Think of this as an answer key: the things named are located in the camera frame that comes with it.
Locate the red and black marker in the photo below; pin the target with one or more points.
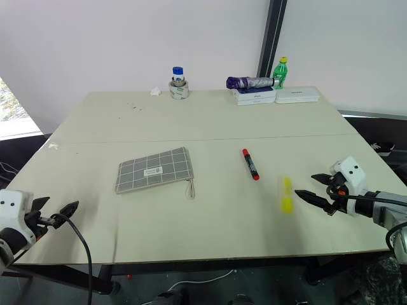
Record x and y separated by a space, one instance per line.
251 164

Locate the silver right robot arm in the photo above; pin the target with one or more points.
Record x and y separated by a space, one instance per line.
383 209

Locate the flat white box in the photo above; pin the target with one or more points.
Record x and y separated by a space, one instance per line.
297 95

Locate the purple folded umbrella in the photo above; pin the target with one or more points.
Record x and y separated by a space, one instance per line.
249 82

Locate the black table frame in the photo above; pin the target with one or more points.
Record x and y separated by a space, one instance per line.
159 270

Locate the grey checked fabric pouch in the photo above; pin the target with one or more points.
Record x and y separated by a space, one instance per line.
154 174

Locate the white tape roll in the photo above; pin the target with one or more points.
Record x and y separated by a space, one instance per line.
179 90

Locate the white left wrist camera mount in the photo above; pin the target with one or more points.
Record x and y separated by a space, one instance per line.
14 211

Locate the white box with blue top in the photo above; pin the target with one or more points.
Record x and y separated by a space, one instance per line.
255 96

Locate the yellow highlighter pen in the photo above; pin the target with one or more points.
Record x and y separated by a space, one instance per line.
286 194

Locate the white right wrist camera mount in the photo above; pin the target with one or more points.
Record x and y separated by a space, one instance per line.
349 174

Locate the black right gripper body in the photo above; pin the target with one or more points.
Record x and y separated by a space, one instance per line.
337 194

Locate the green plastic bottle yellow cap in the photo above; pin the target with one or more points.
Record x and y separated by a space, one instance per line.
280 72

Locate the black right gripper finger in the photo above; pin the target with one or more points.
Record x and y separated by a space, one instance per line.
322 178
313 198

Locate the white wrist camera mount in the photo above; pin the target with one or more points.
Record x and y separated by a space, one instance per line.
349 174
14 211

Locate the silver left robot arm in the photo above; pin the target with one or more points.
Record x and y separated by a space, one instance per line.
8 251

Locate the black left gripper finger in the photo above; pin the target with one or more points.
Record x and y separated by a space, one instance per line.
69 208
40 203

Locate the dark vertical wall post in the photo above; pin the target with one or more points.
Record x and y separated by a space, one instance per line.
271 38

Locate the crumpled white tissue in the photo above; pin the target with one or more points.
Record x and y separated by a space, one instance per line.
155 91

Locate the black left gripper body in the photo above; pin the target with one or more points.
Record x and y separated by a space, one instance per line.
37 219

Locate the white bottle with blue cap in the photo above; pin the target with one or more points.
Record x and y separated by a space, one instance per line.
178 75

